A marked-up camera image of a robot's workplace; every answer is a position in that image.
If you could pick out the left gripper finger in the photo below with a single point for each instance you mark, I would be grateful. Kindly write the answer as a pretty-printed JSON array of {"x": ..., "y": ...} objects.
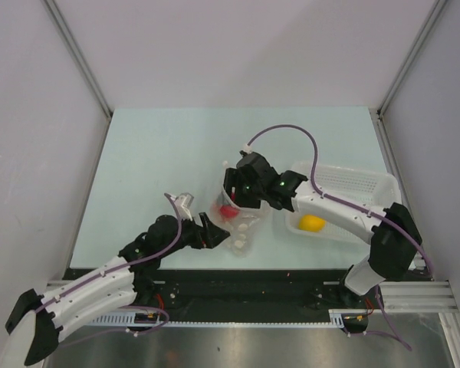
[
  {"x": 215, "y": 237},
  {"x": 208, "y": 226}
]

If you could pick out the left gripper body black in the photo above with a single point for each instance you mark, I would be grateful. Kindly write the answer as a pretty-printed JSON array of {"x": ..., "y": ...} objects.
[{"x": 189, "y": 235}]

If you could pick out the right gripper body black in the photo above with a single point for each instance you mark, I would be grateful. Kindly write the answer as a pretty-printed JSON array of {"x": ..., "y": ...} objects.
[{"x": 245, "y": 195}]

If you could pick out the clear polka dot zip bag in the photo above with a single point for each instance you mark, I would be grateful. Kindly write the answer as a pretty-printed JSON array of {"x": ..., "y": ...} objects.
[{"x": 242, "y": 228}]

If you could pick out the yellow fake fruit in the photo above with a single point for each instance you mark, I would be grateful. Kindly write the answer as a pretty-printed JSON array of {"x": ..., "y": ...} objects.
[{"x": 311, "y": 223}]

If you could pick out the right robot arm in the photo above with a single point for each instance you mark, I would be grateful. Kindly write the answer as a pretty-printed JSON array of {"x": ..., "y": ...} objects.
[{"x": 391, "y": 233}]

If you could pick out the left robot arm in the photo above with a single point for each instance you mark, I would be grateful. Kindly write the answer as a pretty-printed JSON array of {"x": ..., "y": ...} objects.
[{"x": 38, "y": 323}]

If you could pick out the white perforated plastic basket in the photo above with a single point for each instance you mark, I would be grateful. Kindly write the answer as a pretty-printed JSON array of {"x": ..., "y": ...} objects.
[{"x": 369, "y": 188}]

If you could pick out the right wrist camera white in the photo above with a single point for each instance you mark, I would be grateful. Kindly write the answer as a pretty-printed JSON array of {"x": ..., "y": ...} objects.
[{"x": 246, "y": 150}]

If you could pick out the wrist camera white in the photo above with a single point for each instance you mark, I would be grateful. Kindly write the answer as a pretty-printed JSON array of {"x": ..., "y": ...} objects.
[
  {"x": 246, "y": 150},
  {"x": 183, "y": 203}
]

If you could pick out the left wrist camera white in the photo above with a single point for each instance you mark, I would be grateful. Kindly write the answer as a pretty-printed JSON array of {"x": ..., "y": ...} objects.
[{"x": 183, "y": 203}]

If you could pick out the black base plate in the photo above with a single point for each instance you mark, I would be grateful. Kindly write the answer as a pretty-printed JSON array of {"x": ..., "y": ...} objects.
[{"x": 248, "y": 314}]

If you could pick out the right aluminium side rail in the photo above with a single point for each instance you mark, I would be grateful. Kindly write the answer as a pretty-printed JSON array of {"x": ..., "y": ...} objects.
[{"x": 393, "y": 168}]

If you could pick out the white slotted cable duct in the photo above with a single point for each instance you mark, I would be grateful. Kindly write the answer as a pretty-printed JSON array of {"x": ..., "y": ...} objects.
[{"x": 138, "y": 320}]

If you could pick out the right aluminium frame post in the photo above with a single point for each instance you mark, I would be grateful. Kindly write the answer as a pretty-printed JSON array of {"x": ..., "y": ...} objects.
[{"x": 420, "y": 40}]

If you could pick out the aluminium frame post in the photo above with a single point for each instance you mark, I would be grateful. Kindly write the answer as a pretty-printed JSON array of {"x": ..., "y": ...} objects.
[
  {"x": 420, "y": 40},
  {"x": 74, "y": 50}
]

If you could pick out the left aluminium frame post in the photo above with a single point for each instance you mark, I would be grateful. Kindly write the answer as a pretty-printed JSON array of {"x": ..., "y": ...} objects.
[{"x": 74, "y": 50}]

